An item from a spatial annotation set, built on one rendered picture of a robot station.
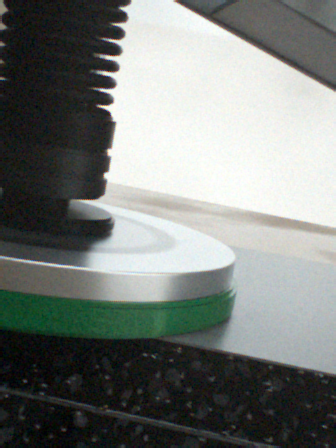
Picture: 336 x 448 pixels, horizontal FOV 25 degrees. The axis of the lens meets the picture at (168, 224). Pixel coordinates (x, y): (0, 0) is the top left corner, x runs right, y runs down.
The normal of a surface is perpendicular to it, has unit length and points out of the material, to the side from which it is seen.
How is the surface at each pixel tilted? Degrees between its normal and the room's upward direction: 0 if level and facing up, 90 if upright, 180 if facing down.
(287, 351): 0
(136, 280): 90
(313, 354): 0
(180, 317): 90
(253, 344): 0
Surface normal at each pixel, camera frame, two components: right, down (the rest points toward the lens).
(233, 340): 0.18, -0.97
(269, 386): 0.06, -0.61
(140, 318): 0.58, 0.22
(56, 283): 0.29, 0.19
